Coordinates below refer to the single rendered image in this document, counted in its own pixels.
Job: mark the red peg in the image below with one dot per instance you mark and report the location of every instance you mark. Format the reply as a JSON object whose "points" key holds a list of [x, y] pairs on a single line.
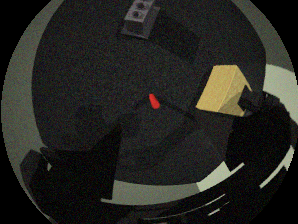
{"points": [[154, 101]]}

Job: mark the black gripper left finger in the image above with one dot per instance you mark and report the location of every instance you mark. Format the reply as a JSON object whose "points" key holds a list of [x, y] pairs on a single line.
{"points": [[94, 163]]}

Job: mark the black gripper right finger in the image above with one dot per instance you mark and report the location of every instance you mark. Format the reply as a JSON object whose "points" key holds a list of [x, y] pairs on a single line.
{"points": [[230, 134]]}

